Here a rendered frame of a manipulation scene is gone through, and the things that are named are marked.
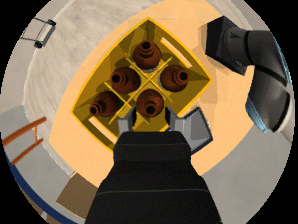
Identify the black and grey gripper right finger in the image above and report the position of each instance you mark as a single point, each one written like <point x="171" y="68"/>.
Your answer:
<point x="176" y="123"/>

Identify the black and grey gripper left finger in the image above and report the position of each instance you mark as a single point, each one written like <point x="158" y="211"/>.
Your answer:
<point x="126" y="123"/>

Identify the yellow crate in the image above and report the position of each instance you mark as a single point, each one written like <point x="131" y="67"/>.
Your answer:
<point x="117" y="56"/>

